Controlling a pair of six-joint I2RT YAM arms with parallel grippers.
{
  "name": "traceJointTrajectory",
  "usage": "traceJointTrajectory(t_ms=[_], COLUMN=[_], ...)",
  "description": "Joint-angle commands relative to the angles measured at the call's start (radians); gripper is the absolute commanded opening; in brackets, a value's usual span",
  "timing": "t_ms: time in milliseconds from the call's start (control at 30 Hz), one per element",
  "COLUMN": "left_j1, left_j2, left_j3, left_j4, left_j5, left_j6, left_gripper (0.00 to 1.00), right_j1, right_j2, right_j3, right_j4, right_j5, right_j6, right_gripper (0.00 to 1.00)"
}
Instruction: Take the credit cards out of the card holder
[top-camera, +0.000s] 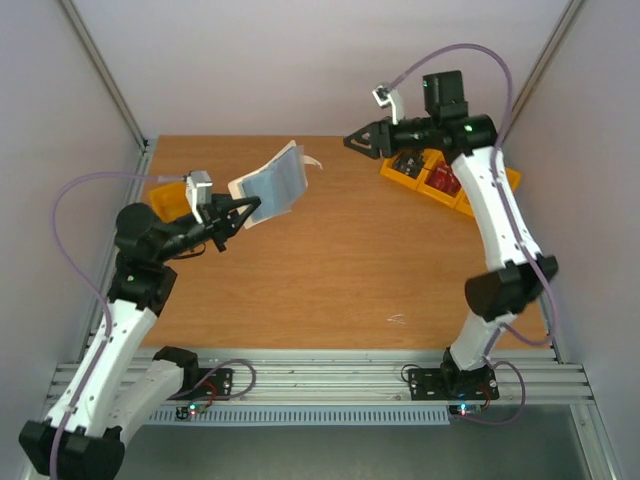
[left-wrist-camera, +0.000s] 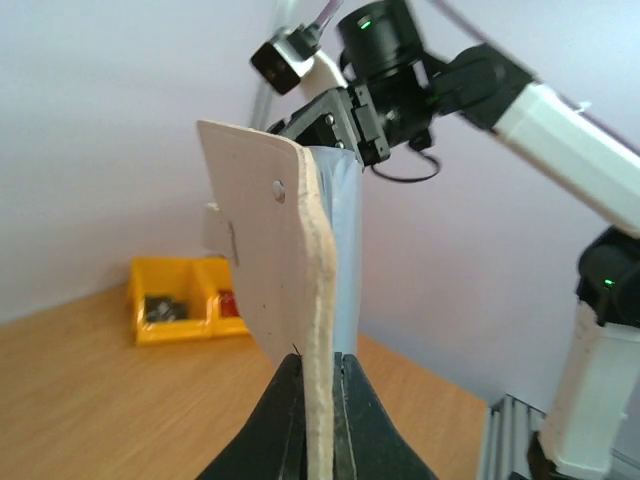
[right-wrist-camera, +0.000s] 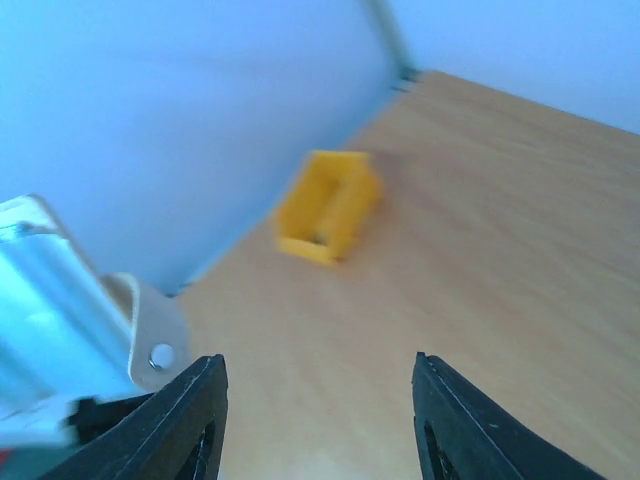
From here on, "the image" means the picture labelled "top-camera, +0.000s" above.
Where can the beige card holder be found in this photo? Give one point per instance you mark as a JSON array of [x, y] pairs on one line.
[[279, 183]]

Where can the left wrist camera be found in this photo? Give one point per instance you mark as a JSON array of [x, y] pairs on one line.
[[198, 185]]

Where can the single yellow bin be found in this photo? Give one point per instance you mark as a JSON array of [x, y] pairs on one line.
[[169, 201]]

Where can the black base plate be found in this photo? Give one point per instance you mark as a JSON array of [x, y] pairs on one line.
[[430, 384], [217, 384]]

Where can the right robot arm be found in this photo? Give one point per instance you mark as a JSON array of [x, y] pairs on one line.
[[517, 270]]

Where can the yellow bin with black cards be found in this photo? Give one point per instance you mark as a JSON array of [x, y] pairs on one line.
[[431, 157]]

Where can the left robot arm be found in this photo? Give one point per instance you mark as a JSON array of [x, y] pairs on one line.
[[85, 434]]

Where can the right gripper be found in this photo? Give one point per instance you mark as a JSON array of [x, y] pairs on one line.
[[385, 138]]

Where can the grey slotted cable duct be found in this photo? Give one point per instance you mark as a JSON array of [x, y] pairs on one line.
[[285, 416]]

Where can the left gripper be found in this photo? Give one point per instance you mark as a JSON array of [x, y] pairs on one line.
[[218, 219]]

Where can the yellow bin with red cards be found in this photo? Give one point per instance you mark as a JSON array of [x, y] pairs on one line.
[[424, 189]]

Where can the aluminium rail frame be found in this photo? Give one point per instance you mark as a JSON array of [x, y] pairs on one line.
[[378, 378]]

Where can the red cards stack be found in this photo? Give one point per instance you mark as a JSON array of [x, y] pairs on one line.
[[442, 179]]

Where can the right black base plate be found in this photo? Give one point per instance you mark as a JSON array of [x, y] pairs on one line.
[[430, 384]]

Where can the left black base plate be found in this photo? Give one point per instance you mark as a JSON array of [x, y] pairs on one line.
[[217, 384]]

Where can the black cards stack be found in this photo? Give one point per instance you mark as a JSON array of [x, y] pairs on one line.
[[409, 164]]

